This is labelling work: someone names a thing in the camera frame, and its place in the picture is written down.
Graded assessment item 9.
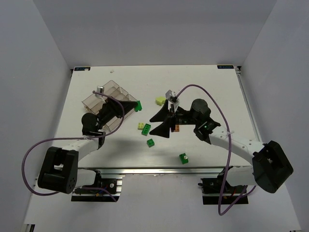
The green lego with printed face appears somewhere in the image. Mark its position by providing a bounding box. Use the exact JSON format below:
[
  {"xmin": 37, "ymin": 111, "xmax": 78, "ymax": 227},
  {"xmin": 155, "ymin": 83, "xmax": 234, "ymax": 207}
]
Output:
[{"xmin": 134, "ymin": 101, "xmax": 142, "ymax": 112}]

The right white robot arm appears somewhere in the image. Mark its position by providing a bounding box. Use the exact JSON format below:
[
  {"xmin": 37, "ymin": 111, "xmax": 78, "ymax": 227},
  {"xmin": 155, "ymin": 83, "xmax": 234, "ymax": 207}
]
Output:
[{"xmin": 149, "ymin": 99, "xmax": 294, "ymax": 193}]

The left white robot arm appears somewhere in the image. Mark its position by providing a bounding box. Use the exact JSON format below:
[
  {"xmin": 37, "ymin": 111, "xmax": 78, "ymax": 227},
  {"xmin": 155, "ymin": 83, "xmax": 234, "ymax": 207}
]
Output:
[{"xmin": 37, "ymin": 99, "xmax": 138, "ymax": 194}]

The orange 2x4 lego plate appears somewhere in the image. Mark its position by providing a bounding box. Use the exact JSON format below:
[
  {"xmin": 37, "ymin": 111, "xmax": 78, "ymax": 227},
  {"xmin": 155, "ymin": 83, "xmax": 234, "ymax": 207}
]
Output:
[{"xmin": 174, "ymin": 125, "xmax": 180, "ymax": 132}]

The light yellow-green curved lego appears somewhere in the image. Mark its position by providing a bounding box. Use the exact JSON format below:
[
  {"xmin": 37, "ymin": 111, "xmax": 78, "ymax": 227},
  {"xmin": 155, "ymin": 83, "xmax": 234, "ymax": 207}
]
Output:
[{"xmin": 155, "ymin": 96, "xmax": 166, "ymax": 106}]

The upturned green 2x4 lego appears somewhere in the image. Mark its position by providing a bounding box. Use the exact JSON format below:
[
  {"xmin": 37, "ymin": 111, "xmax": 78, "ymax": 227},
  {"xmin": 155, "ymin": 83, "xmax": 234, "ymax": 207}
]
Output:
[{"xmin": 141, "ymin": 124, "xmax": 151, "ymax": 136}]

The green 2x2 lego brick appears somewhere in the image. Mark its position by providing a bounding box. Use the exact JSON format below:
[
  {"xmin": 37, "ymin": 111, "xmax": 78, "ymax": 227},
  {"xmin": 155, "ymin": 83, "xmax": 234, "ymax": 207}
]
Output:
[{"xmin": 146, "ymin": 139, "xmax": 155, "ymax": 147}]

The clear compartment organizer tray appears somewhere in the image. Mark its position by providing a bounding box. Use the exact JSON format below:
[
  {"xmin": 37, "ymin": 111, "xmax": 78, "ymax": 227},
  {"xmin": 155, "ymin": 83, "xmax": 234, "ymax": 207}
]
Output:
[{"xmin": 82, "ymin": 80, "xmax": 138, "ymax": 132}]

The light yellow 2x2 lego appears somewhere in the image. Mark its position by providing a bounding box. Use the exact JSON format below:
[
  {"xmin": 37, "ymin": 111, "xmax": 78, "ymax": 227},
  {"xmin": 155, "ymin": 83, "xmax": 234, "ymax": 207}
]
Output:
[{"xmin": 138, "ymin": 123, "xmax": 145, "ymax": 130}]

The green lego with eyes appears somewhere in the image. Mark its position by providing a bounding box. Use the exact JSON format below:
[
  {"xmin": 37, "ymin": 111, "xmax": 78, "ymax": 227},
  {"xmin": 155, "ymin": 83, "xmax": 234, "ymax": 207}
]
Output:
[{"xmin": 179, "ymin": 153, "xmax": 189, "ymax": 164}]

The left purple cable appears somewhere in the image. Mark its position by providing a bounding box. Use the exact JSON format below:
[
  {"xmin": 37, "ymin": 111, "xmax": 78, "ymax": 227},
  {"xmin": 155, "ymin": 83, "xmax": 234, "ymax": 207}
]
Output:
[{"xmin": 21, "ymin": 93, "xmax": 126, "ymax": 203}]

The purple cable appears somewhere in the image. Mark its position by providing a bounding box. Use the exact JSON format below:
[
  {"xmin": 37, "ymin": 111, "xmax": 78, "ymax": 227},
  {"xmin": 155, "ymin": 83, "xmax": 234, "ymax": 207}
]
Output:
[
  {"xmin": 176, "ymin": 84, "xmax": 256, "ymax": 216},
  {"xmin": 21, "ymin": 93, "xmax": 126, "ymax": 203}
]

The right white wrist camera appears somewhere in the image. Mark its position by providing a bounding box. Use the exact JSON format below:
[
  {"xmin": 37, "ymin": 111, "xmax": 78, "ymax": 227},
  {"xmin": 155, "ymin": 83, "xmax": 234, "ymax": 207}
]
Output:
[{"xmin": 165, "ymin": 90, "xmax": 180, "ymax": 112}]

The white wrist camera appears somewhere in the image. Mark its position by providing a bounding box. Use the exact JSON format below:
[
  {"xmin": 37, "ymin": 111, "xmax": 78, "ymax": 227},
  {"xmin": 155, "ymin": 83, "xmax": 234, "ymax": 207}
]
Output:
[
  {"xmin": 92, "ymin": 86, "xmax": 106, "ymax": 98},
  {"xmin": 165, "ymin": 90, "xmax": 180, "ymax": 112}
]

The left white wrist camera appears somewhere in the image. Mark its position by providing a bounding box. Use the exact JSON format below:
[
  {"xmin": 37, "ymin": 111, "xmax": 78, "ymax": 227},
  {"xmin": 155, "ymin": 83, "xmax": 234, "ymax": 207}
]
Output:
[{"xmin": 92, "ymin": 86, "xmax": 106, "ymax": 98}]

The aluminium table edge rail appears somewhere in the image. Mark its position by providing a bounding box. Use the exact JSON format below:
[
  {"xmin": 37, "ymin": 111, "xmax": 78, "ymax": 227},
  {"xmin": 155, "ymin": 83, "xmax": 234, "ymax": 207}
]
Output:
[{"xmin": 235, "ymin": 66, "xmax": 275, "ymax": 175}]

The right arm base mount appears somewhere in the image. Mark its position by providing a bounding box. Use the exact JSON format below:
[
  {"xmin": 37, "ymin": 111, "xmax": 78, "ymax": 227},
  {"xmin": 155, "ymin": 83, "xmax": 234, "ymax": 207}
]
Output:
[{"xmin": 196, "ymin": 166, "xmax": 255, "ymax": 205}]

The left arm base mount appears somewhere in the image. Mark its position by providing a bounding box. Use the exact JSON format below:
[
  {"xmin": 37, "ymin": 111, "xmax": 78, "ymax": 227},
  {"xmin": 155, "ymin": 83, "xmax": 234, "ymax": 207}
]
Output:
[{"xmin": 71, "ymin": 168, "xmax": 123, "ymax": 203}]

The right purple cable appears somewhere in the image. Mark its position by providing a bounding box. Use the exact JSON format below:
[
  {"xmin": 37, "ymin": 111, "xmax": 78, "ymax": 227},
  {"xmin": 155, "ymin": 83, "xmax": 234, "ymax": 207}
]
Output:
[{"xmin": 176, "ymin": 84, "xmax": 256, "ymax": 216}]

